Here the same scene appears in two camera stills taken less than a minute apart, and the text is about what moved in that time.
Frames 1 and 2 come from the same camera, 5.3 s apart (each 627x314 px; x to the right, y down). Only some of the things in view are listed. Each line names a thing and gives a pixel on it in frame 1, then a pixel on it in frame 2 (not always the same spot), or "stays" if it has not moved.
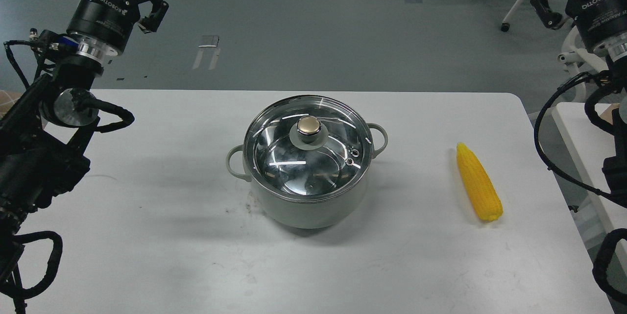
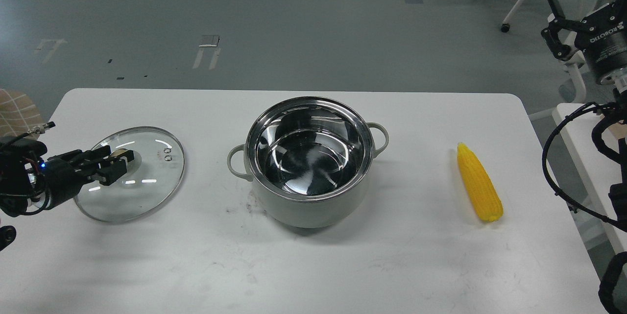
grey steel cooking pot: x=307 y=157 stays
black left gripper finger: x=151 y=23 → x=107 y=172
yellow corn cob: x=480 y=185 stays
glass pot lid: x=308 y=149 → x=158 y=157
